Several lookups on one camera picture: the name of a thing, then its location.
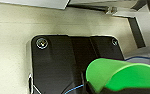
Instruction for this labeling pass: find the stainless steel dishwasher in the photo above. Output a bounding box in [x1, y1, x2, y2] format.
[69, 0, 150, 49]

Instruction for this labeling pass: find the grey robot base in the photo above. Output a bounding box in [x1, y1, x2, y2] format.
[26, 34, 125, 94]

